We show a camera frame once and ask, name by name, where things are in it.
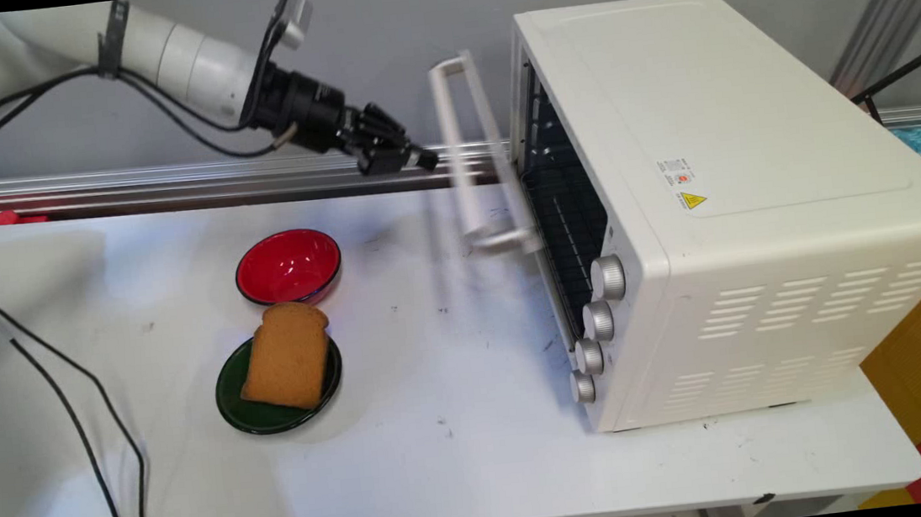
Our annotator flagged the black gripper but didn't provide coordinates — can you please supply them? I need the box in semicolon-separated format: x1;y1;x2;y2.
237;45;441;189

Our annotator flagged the glass oven door with handle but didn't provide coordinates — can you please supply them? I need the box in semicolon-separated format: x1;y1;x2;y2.
425;44;547;263

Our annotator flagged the red bowl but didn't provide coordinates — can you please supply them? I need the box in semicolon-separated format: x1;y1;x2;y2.
231;224;346;310

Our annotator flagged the brown bread slice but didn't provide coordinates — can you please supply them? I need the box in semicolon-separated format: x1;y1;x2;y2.
232;298;338;417

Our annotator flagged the silver oven knob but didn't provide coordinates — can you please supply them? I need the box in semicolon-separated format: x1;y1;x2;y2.
588;254;628;303
569;370;598;406
580;299;617;344
573;337;606;377

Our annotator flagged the white label sticker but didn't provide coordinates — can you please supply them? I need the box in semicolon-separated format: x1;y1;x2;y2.
657;156;697;189

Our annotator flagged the dark green plate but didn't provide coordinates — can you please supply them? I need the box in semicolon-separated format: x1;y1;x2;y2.
210;328;349;440

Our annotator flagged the white toaster oven body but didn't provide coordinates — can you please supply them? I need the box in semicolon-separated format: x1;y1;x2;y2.
496;0;921;441

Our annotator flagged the black metal stand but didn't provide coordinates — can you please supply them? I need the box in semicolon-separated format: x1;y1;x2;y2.
845;37;921;172

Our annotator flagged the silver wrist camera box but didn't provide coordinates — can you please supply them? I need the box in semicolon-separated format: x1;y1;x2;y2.
265;0;318;55

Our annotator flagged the black wire oven rack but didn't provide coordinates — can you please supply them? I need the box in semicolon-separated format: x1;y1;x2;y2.
521;156;621;343

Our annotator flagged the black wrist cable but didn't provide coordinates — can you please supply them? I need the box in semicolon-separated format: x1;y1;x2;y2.
0;0;308;183

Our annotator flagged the aluminium rail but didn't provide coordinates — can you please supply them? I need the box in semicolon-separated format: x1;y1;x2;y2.
0;87;921;229

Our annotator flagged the black cable strap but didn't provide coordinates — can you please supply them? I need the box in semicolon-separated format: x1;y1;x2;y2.
92;0;137;80

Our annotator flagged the black cable with plug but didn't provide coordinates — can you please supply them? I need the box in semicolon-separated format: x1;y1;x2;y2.
0;221;156;517

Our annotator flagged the thin black cable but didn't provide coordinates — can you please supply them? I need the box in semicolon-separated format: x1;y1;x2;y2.
0;249;133;517

